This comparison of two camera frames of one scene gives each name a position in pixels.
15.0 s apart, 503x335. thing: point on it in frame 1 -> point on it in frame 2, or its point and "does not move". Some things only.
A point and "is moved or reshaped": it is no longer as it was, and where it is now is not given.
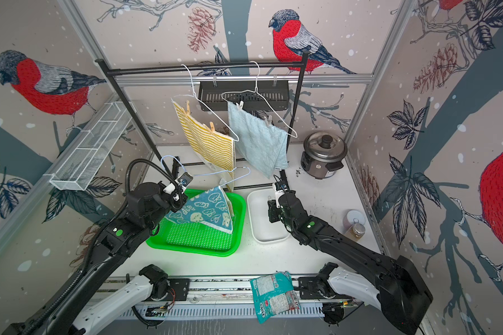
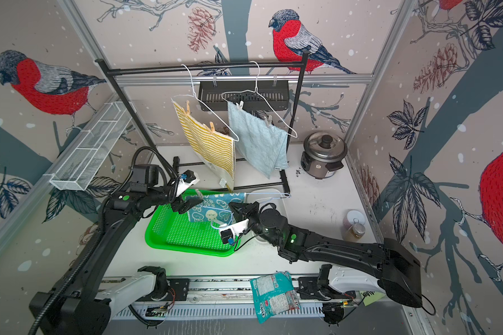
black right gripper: x=273 y=210 -> x=242 y=212
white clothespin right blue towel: x=268 y=121 does not move
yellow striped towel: x=216 y=151 does not move
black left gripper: x=179 y=203 does not move
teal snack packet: x=274 y=294 does not move
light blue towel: x=263 y=145 does not move
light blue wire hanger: x=209 y=174 -> x=246 y=193
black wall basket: x=260 y=96 does not move
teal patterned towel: x=211 y=207 is moved or reshaped
